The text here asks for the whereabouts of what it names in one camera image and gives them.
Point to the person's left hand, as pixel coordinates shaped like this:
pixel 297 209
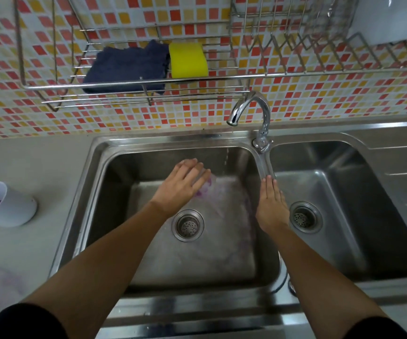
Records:
pixel 178 188

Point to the person's right hand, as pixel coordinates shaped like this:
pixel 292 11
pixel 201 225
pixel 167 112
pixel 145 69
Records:
pixel 272 211

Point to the person's left fingers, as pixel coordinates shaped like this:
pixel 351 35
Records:
pixel 194 171

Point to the person's right fingers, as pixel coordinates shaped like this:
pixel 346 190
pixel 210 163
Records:
pixel 271 188

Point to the person's left forearm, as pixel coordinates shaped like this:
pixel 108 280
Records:
pixel 101 271

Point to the person's right forearm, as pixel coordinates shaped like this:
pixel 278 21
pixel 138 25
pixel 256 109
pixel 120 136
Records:
pixel 316 285

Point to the round metal drain strainer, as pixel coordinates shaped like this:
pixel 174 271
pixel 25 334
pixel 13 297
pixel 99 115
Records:
pixel 306 217
pixel 187 226

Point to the stainless steel double sink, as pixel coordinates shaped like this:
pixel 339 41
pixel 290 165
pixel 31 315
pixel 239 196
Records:
pixel 348 208

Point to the chrome curved faucet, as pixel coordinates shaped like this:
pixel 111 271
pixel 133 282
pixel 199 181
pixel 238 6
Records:
pixel 260 105

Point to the round metal sink knob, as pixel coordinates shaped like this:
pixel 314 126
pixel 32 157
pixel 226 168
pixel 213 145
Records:
pixel 291 287

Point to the yellow sponge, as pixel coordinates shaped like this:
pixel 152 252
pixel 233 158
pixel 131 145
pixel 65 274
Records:
pixel 188 59

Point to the dark blue cloth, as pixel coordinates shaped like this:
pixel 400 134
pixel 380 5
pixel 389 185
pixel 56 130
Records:
pixel 125 68

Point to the black right sleeve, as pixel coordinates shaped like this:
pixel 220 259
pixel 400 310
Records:
pixel 376 330

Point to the black sleeve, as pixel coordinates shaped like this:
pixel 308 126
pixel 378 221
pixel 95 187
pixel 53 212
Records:
pixel 19 324
pixel 376 330

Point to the white plastic cup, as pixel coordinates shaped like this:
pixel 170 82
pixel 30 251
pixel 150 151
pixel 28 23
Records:
pixel 10 208

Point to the black left sleeve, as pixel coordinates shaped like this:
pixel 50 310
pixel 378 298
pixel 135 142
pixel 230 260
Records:
pixel 19 324

